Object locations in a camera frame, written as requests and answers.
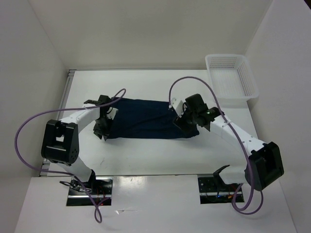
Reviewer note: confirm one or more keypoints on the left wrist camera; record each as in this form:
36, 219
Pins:
111, 113

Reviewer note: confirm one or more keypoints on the navy blue shorts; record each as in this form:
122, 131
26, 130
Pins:
146, 119

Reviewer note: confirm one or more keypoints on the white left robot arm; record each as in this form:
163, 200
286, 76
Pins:
61, 140

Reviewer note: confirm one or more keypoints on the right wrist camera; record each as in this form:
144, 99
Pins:
178, 106

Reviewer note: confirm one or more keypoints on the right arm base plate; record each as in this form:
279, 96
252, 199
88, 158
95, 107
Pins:
211, 193

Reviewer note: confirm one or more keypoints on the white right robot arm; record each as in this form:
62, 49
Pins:
263, 164

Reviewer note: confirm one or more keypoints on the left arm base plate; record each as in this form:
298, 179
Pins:
102, 195

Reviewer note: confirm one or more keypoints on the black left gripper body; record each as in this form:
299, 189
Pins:
102, 126

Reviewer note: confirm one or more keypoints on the white plastic basket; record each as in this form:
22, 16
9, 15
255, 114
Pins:
231, 77

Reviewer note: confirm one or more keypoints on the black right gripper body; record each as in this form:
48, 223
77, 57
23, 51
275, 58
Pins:
188, 118

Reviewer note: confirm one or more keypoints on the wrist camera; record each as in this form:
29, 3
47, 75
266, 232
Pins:
111, 113
178, 106

